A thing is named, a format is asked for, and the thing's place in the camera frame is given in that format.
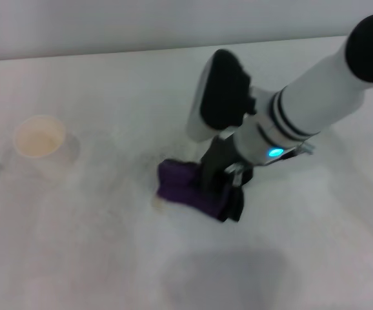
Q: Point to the purple rag with black trim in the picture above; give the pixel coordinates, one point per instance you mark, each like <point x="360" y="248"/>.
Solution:
<point x="183" y="189"/>

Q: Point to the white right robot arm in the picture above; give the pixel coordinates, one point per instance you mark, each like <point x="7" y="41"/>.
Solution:
<point x="318" y="97"/>

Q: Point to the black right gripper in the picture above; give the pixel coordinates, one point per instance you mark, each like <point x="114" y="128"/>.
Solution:
<point x="217" y="161"/>

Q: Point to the white paper cup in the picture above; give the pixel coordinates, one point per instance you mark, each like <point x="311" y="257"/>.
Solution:
<point x="39" y="137"/>

